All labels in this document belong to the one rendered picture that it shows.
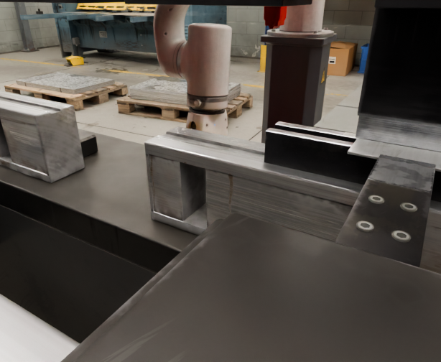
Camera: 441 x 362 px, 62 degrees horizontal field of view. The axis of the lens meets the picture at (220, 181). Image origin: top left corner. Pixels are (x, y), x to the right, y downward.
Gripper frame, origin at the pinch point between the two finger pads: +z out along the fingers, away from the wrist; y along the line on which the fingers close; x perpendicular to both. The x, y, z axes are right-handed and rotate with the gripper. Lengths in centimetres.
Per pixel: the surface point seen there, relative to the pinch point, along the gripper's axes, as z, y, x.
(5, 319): -20, -56, -32
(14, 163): -11.5, -36.9, 6.9
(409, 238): -23, -44, -44
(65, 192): -10.3, -36.6, -4.5
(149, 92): 32, 205, 223
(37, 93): 47, 165, 357
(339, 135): -23, -31, -37
